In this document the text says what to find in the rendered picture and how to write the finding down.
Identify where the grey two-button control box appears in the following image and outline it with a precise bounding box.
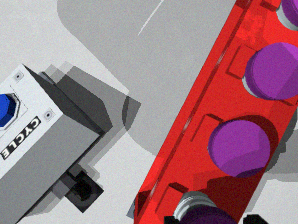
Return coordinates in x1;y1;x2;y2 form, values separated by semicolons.
0;63;105;224

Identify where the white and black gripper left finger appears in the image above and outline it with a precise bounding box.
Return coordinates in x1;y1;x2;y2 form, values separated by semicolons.
164;216;180;224

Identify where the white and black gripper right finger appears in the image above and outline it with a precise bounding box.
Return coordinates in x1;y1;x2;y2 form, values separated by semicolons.
243;214;269;224

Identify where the grey tube neck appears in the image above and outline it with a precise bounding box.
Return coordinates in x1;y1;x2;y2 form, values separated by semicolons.
174;196;218;222

